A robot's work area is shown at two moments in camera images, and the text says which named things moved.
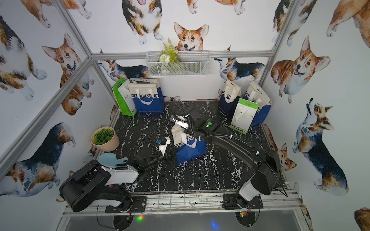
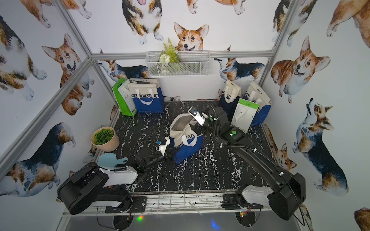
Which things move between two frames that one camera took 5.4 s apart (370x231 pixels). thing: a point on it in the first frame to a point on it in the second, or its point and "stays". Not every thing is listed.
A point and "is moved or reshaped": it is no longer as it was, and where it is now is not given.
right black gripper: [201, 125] to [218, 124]
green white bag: [124, 94] stays
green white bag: [244, 115] stays
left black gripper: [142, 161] stays
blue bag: [187, 147] is moved or reshaped
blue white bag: [146, 95] stays
